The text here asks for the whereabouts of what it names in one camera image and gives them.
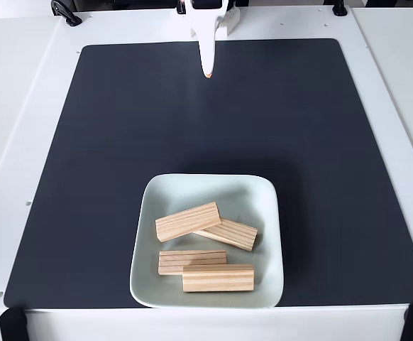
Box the grooved wooden block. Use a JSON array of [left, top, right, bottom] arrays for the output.
[[155, 201, 223, 244], [158, 249, 228, 277]]

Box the black table mat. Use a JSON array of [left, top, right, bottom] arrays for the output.
[[3, 38, 413, 309]]

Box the white square plate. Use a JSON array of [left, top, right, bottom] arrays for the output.
[[128, 173, 285, 309]]

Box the striped wooden block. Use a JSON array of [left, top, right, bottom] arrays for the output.
[[193, 218, 259, 253], [182, 264, 256, 294]]

